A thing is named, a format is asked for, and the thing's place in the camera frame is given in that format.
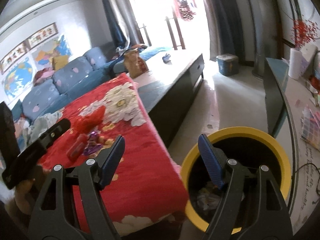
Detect dark tv cabinet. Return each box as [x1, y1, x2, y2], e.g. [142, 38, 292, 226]
[263, 58, 319, 234]

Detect blue patterned sofa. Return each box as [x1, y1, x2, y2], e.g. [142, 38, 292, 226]
[11, 45, 126, 131]

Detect small blue object on table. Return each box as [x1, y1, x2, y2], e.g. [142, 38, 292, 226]
[162, 54, 171, 63]

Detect dark curtain right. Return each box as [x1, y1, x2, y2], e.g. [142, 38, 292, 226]
[204, 0, 245, 62]

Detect colourful red book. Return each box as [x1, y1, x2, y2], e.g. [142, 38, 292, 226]
[300, 105, 320, 151]

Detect brown paper bag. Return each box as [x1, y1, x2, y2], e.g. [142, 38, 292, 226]
[124, 48, 149, 79]

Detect red plastic bag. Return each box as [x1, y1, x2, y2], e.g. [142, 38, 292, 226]
[72, 106, 106, 134]

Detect white paper roll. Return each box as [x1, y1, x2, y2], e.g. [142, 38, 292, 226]
[288, 48, 303, 80]

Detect yellow cushion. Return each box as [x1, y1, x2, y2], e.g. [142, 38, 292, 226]
[52, 55, 69, 71]

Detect grey standing air conditioner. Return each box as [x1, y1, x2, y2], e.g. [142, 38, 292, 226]
[248, 0, 267, 80]

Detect person's left hand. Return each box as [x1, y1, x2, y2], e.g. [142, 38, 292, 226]
[15, 165, 50, 215]

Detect teal storage box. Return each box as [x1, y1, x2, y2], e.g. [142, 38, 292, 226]
[216, 54, 239, 76]

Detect red floral blanket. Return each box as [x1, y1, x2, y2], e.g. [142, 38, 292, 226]
[36, 73, 189, 237]

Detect purple snack wrapper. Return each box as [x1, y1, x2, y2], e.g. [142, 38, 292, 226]
[83, 131, 105, 156]

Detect red snack packet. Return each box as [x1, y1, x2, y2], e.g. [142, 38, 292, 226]
[66, 134, 88, 162]

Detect long low coffee table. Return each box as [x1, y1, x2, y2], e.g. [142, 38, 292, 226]
[134, 49, 204, 146]

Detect world map poster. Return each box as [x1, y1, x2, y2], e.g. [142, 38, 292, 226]
[3, 57, 33, 102]

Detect yellow rimmed trash bin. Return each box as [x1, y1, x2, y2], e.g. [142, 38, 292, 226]
[181, 127, 293, 239]

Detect red berry branch decoration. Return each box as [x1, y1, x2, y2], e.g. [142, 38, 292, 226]
[292, 20, 319, 50]

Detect china map poster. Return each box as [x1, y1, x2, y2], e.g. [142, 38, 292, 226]
[32, 35, 71, 66]

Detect dark curtain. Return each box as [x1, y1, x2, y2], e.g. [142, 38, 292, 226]
[204, 0, 245, 62]
[102, 0, 129, 50]

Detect grey crumpled tissue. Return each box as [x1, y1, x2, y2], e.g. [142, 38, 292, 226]
[22, 111, 63, 147]

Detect pink clothes on sofa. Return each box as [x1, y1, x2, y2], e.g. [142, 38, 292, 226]
[33, 67, 55, 86]

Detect dark curtain left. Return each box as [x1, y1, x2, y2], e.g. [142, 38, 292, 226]
[102, 0, 129, 50]

